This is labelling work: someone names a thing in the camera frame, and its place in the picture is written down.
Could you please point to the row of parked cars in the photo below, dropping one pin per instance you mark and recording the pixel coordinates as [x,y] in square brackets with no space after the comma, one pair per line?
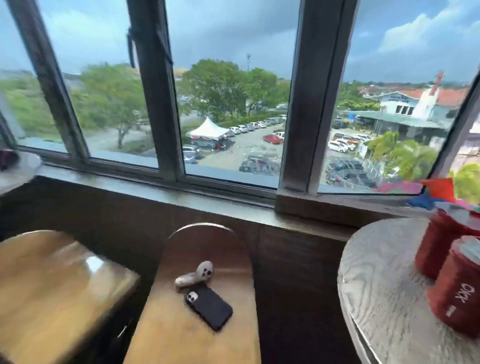
[243,128]

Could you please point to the red car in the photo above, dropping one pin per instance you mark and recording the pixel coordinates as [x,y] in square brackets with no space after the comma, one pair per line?
[272,139]

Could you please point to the white tent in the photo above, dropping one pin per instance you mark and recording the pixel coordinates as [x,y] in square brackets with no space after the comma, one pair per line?
[208,129]

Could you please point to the dark window sill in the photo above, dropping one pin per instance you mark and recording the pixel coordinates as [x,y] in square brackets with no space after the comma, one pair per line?
[150,187]

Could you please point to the white handheld controller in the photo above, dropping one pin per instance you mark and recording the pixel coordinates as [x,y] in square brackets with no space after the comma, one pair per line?
[202,270]

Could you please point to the black smartphone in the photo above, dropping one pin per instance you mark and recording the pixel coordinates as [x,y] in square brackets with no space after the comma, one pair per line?
[212,311]

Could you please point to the large green tree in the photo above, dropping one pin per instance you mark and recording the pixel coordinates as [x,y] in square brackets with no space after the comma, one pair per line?
[108,97]

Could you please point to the green palm tree cluster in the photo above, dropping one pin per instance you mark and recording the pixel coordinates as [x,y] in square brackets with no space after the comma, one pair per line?
[408,157]

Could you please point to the wooden chair seat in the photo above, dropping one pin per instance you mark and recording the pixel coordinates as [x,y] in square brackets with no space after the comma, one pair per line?
[168,337]

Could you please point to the blue flag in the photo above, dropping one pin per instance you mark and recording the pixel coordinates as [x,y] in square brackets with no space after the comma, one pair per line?
[422,201]

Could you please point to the red flag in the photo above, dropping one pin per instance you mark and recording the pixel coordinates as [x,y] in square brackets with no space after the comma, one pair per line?
[440,189]

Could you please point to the dark grey window frame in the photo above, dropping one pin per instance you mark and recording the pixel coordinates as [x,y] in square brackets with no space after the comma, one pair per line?
[318,112]

